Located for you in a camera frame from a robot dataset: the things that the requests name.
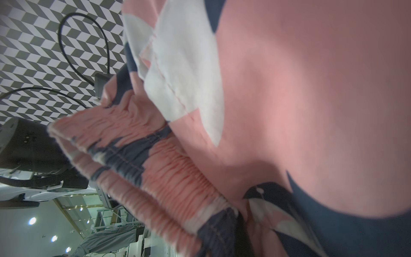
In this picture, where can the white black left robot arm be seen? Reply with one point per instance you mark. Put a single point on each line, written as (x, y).
(33, 167)

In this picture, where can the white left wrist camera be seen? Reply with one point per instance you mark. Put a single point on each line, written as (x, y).
(100, 82)

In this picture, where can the person in grey shirt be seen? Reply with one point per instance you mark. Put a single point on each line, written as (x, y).
(108, 240)

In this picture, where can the pink shark print shorts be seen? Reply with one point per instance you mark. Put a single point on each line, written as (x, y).
(258, 128)

